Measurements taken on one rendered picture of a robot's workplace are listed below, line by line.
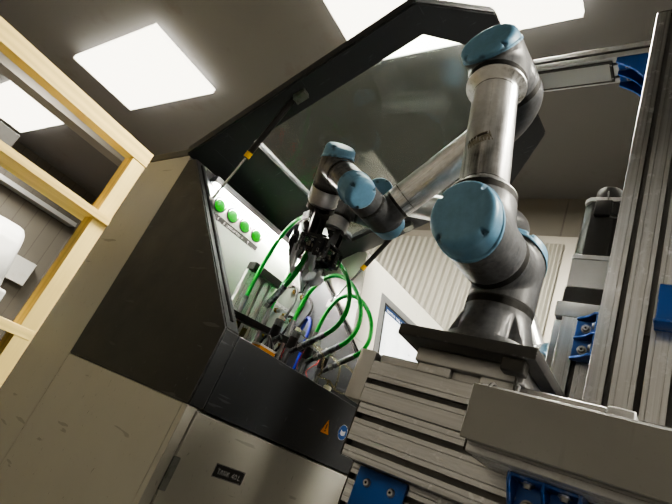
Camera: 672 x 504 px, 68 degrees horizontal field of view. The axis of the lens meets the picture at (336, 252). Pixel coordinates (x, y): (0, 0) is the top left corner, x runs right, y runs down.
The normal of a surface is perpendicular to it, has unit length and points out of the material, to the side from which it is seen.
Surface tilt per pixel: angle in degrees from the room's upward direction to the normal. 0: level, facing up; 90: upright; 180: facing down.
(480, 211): 97
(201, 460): 90
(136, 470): 90
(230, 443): 90
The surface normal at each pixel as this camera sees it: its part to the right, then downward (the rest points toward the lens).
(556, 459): -0.50, -0.52
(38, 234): 0.78, 0.07
